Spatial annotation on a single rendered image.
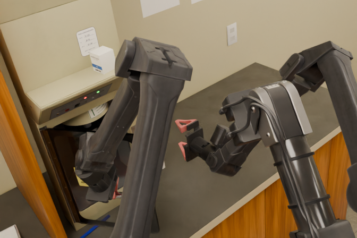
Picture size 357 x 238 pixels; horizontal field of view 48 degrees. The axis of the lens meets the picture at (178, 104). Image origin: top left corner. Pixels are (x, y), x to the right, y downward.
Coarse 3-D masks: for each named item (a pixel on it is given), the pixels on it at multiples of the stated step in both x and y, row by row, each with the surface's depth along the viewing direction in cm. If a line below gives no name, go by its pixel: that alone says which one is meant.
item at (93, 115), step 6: (96, 108) 131; (102, 108) 132; (84, 114) 129; (90, 114) 129; (96, 114) 130; (102, 114) 132; (72, 120) 129; (78, 120) 129; (84, 120) 129; (90, 120) 129
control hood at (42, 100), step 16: (64, 80) 114; (80, 80) 113; (96, 80) 112; (112, 80) 114; (32, 96) 108; (48, 96) 107; (64, 96) 106; (80, 96) 111; (32, 112) 113; (48, 112) 108
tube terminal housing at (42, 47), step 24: (96, 0) 114; (0, 24) 100; (24, 24) 104; (48, 24) 108; (72, 24) 112; (96, 24) 117; (0, 48) 111; (24, 48) 106; (48, 48) 110; (72, 48) 115; (24, 72) 109; (48, 72) 113; (72, 72) 118; (24, 96) 112; (48, 168) 132
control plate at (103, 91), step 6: (108, 84) 116; (96, 90) 114; (102, 90) 117; (84, 96) 113; (90, 96) 116; (96, 96) 120; (72, 102) 111; (78, 102) 114; (84, 102) 118; (60, 108) 110; (66, 108) 114; (72, 108) 117; (54, 114) 112; (60, 114) 116
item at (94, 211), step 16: (48, 128) 116; (64, 144) 117; (128, 144) 110; (64, 160) 121; (128, 160) 114; (64, 176) 125; (80, 192) 128; (80, 208) 132; (96, 208) 130; (112, 208) 128; (96, 224) 135; (112, 224) 132
